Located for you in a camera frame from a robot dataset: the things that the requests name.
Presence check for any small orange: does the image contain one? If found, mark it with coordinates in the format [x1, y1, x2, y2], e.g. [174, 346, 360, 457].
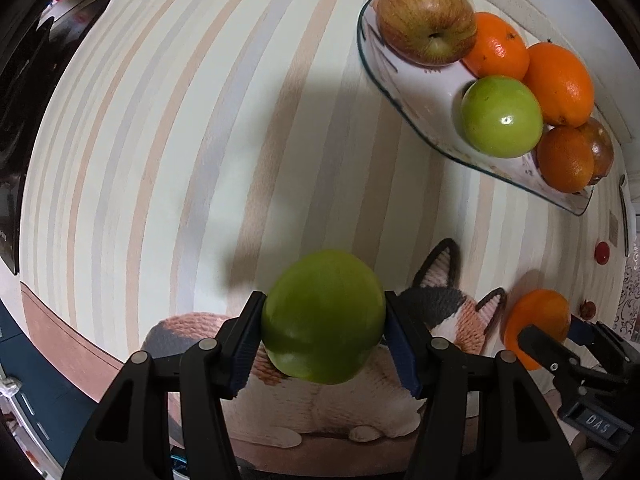
[536, 126, 594, 194]
[462, 12, 529, 80]

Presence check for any yellowish red apple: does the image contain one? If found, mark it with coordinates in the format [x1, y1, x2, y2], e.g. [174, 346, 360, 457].
[376, 0, 477, 67]

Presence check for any floral ceramic plate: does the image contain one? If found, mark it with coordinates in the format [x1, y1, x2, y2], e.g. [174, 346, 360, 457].
[356, 0, 593, 217]

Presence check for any dark red apple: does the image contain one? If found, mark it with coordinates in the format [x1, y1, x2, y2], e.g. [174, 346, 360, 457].
[578, 117, 615, 185]

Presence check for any large orange with stem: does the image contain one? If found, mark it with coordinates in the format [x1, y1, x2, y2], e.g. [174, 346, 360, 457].
[523, 42, 594, 127]

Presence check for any orange mandarin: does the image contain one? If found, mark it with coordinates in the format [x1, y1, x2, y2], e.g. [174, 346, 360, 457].
[502, 288, 570, 372]

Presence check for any small green apple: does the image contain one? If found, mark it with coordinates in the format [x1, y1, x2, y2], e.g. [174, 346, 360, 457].
[262, 249, 386, 385]

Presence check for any red cherry tomato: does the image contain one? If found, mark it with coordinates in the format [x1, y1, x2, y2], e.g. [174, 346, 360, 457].
[593, 240, 611, 266]

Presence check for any cherry tomato with stem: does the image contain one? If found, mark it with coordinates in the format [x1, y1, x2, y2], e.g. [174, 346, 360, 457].
[578, 300, 597, 321]

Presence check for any striped table mat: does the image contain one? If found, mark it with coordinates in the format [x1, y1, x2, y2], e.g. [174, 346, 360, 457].
[16, 0, 629, 456]

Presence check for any large green apple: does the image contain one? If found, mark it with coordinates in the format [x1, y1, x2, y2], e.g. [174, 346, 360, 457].
[460, 75, 544, 158]

